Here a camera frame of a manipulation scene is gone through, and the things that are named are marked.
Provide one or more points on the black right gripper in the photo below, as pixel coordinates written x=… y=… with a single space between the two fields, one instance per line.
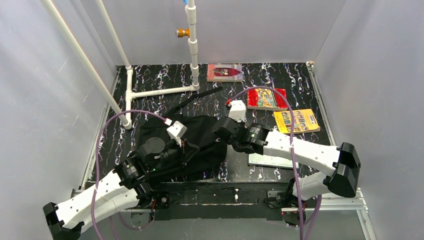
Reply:
x=220 y=125

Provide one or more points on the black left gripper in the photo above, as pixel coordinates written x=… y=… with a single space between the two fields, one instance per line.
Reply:
x=185 y=148

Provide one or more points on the pale green Gatsby book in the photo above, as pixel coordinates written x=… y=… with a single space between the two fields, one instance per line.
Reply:
x=269 y=161

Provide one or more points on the black student backpack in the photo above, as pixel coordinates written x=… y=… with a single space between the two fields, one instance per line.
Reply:
x=205 y=149

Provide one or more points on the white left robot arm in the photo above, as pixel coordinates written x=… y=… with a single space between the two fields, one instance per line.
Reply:
x=122 y=188

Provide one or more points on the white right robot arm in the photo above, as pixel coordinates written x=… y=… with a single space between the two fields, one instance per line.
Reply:
x=338 y=167

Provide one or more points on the red colourful cover book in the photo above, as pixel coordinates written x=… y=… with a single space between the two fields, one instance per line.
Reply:
x=265 y=99

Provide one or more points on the pink red cover book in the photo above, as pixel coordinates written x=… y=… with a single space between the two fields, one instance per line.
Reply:
x=225 y=72

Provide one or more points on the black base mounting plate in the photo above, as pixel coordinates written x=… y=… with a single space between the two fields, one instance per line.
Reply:
x=213 y=200

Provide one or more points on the yellow picture cover book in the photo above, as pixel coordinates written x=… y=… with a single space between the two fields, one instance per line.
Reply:
x=304 y=121

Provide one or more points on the orange knob on pipe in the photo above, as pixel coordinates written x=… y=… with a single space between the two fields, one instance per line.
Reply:
x=180 y=33

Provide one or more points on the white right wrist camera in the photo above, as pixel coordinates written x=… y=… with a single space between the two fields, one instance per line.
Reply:
x=237 y=111

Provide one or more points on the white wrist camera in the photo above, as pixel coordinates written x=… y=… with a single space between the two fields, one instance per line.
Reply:
x=175 y=130
x=237 y=111

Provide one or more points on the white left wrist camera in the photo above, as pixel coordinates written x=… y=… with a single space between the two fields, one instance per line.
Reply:
x=175 y=130

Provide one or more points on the aluminium rail frame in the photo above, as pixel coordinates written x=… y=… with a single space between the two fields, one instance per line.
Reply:
x=300 y=81

